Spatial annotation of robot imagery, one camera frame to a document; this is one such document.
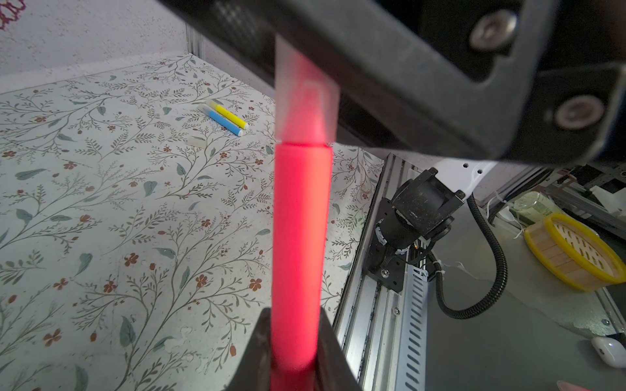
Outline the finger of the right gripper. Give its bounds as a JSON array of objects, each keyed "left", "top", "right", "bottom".
[{"left": 166, "top": 1, "right": 625, "bottom": 164}]

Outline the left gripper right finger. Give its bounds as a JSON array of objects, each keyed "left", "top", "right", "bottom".
[{"left": 315, "top": 308, "right": 362, "bottom": 391}]

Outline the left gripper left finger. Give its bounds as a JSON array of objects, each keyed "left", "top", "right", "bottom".
[{"left": 227, "top": 308, "right": 272, "bottom": 391}]

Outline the pink highlighter pen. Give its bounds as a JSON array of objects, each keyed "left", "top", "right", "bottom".
[{"left": 271, "top": 141, "right": 333, "bottom": 390}]

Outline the blue highlighter pen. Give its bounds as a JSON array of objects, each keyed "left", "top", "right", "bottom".
[{"left": 199, "top": 105, "right": 243, "bottom": 137}]

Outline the yellow highlighter pen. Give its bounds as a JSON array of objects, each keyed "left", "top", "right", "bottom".
[{"left": 207, "top": 99, "right": 248, "bottom": 130}]

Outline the yellow rimmed bamboo basket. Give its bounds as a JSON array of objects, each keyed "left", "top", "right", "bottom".
[{"left": 523, "top": 213, "right": 625, "bottom": 292}]

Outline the white computer mouse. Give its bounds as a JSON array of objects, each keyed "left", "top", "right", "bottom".
[{"left": 591, "top": 337, "right": 626, "bottom": 369}]

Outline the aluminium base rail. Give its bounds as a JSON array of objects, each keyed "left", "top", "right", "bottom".
[{"left": 334, "top": 154, "right": 426, "bottom": 390}]

